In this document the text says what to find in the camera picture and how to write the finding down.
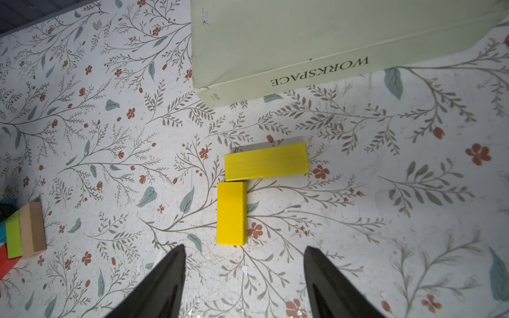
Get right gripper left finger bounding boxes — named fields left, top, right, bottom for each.
left=107, top=245, right=186, bottom=317

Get teal block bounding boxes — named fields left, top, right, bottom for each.
left=0, top=198, right=17, bottom=245

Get green block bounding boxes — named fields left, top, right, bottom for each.
left=6, top=211, right=23, bottom=259

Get red block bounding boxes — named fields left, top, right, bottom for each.
left=0, top=244, right=22, bottom=280

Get pale green workspace book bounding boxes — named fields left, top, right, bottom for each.
left=190, top=1, right=508, bottom=107

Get tan wooden block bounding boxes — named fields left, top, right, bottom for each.
left=19, top=201, right=47, bottom=259

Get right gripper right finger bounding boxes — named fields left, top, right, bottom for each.
left=304, top=246, right=384, bottom=318

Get yellow block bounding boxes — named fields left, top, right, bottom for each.
left=225, top=143, right=310, bottom=182
left=216, top=182, right=248, bottom=246

